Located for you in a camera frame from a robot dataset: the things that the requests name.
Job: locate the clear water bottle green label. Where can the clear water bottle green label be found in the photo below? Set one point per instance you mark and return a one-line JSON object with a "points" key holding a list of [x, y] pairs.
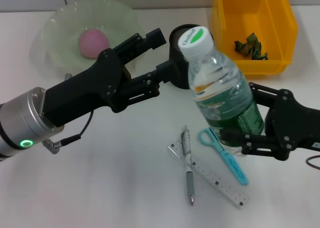
{"points": [[217, 87]]}

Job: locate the clear plastic ruler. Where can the clear plastic ruler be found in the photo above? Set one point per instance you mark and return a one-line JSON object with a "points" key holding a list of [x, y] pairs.
{"points": [[225, 185]]}

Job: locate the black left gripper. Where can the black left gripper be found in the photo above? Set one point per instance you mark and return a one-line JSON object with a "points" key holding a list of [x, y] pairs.
{"points": [[82, 92]]}

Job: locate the black mesh pen cup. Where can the black mesh pen cup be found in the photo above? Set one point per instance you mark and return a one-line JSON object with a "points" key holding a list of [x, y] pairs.
{"points": [[176, 37]]}

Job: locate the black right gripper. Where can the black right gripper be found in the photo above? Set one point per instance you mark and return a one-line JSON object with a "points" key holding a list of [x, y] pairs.
{"points": [[295, 127]]}

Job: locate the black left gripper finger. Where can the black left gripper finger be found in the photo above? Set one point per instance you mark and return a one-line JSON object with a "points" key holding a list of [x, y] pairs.
{"points": [[165, 72], [155, 38]]}

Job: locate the blue safety scissors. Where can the blue safety scissors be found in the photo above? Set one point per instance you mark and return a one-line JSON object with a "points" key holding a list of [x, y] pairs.
{"points": [[235, 168]]}

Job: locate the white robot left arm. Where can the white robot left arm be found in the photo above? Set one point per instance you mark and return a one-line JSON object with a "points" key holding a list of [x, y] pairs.
{"points": [[22, 120]]}

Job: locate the pale green glass fruit plate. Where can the pale green glass fruit plate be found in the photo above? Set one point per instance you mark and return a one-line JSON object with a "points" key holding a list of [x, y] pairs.
{"points": [[60, 32]]}

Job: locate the grey retractable pen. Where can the grey retractable pen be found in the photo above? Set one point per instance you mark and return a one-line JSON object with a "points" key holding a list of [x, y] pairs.
{"points": [[190, 183]]}

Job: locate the yellow plastic storage bin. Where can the yellow plastic storage bin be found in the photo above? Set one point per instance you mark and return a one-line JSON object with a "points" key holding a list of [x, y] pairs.
{"points": [[287, 25]]}

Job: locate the pink peach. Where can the pink peach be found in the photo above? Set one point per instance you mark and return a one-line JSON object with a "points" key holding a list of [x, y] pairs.
{"points": [[92, 43]]}

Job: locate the green toy figure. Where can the green toy figure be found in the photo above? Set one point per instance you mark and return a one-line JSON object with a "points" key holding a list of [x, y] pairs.
{"points": [[248, 46]]}

